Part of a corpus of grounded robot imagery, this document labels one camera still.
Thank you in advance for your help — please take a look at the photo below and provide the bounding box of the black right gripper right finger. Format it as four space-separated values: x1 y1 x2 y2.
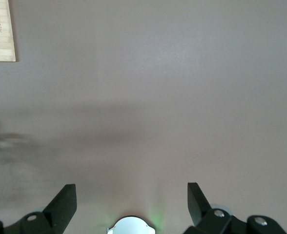
182 182 287 234

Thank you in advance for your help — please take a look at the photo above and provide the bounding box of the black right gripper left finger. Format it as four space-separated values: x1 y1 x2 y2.
0 184 77 234

